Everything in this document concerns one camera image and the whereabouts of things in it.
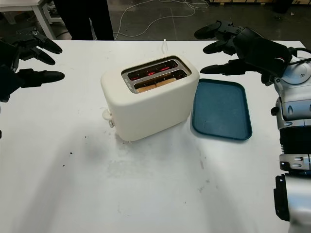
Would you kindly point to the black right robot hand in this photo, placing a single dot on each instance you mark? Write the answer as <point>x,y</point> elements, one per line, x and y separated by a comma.
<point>223,29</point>

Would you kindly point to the cream two-slot toaster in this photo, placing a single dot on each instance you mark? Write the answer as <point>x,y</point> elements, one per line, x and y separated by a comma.
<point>150,114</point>

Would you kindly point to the blue plastic tray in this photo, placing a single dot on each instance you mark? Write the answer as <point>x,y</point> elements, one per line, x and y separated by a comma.
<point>221,109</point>

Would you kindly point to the black bulky object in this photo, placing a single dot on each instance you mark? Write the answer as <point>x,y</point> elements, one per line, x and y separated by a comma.
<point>281,6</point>

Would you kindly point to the toast slice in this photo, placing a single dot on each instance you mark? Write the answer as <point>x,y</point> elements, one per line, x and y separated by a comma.
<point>155,85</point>

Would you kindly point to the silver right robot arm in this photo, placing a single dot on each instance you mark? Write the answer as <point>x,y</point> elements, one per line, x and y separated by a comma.
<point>296,106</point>

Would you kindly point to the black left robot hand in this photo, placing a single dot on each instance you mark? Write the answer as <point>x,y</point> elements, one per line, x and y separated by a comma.
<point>43,76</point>

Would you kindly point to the person in black trousers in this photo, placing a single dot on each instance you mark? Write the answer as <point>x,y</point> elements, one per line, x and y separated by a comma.
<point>102,19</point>

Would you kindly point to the stacked wooden crates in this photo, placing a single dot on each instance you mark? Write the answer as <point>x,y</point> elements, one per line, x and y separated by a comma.
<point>243,1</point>

